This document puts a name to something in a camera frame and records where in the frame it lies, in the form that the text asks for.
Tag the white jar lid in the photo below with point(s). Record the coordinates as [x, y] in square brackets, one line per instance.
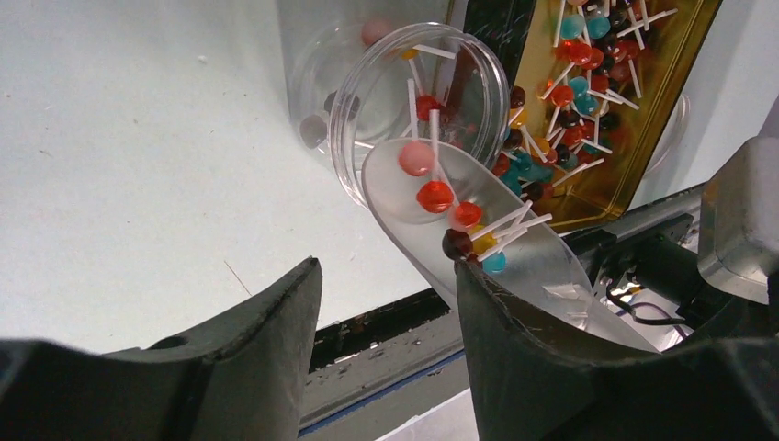
[672, 135]

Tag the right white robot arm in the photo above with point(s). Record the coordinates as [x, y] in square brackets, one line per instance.
[738, 241]

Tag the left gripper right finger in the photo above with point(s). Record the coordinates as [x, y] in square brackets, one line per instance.
[532, 376]

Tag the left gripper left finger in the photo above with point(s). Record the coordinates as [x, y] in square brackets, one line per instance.
[239, 375]

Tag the clear plastic jar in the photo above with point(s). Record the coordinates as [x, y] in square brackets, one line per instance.
[362, 72]

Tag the clear plastic scoop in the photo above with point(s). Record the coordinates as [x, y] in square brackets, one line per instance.
[521, 252]

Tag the gold tin with lollipops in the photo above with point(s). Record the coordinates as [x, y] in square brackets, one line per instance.
[593, 85]

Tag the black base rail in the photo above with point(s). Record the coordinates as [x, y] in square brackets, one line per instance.
[673, 218]

